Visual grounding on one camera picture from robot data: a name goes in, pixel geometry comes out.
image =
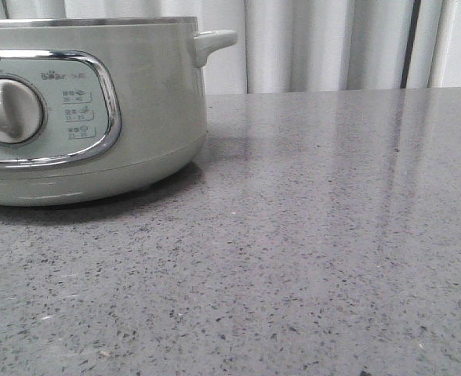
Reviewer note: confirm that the white pleated curtain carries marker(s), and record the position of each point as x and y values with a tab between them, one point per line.
303	46

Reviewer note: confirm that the pale green electric pot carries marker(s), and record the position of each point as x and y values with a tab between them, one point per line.
124	103

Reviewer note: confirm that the beige pot control dial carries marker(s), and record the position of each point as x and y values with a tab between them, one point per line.
21	112

